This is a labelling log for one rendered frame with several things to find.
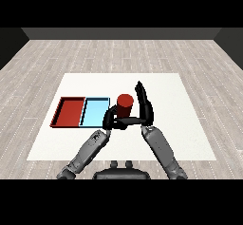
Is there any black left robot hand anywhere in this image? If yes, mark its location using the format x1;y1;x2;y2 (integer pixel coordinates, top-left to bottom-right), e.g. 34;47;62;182
102;104;128;131

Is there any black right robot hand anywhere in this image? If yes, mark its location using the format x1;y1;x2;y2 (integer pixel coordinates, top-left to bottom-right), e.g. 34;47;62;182
114;81;155;127

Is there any light blue shallow open box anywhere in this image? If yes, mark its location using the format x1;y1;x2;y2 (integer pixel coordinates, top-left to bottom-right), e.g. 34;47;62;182
79;96;111;128

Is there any red can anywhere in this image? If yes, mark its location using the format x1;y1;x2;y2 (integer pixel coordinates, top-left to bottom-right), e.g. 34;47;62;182
116;93;135;119

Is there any red shallow open box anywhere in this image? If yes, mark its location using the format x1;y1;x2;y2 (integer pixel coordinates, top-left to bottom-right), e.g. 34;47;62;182
49;96;87;129

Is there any dark grey robot body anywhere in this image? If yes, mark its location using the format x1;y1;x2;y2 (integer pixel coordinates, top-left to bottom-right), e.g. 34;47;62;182
92;159;152;180

